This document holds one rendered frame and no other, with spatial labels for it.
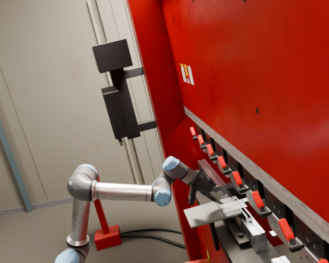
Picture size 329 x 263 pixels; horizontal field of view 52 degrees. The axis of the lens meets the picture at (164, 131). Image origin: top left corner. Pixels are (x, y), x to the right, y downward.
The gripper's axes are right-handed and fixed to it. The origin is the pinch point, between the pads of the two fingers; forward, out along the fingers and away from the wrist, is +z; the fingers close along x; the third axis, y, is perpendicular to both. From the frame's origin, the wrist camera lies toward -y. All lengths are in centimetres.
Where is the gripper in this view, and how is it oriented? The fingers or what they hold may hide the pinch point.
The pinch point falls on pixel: (219, 201)
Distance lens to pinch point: 176.5
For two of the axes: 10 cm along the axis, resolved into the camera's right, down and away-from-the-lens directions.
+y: 6.0, -8.0, -1.1
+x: -1.5, -2.4, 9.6
